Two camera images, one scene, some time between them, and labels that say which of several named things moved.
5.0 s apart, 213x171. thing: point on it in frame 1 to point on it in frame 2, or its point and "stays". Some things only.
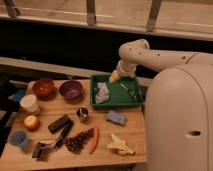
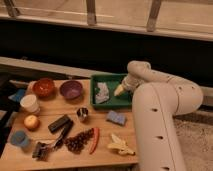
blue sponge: x=116 y=117 stays
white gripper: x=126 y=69 to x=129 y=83
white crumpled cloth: x=103 y=94 stays
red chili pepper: x=93 y=144 stays
